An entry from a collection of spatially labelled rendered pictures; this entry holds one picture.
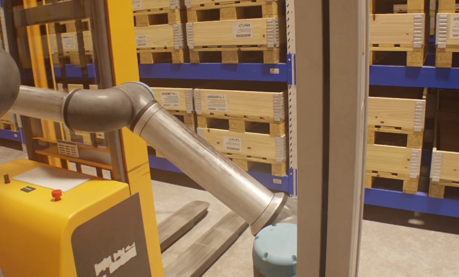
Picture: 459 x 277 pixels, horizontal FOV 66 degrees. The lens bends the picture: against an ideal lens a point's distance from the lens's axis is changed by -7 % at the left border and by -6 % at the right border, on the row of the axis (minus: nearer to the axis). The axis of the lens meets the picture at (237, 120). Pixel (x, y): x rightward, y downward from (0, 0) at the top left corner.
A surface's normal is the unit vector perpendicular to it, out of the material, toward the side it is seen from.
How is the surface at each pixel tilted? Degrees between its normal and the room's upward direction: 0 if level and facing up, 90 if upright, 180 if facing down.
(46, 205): 14
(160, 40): 90
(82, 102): 57
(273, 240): 5
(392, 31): 90
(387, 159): 90
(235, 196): 80
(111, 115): 94
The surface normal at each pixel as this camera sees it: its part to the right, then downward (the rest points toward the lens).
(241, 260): -0.05, -0.97
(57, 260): -0.47, -0.04
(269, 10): -0.48, 0.24
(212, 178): -0.12, 0.06
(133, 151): 0.88, 0.07
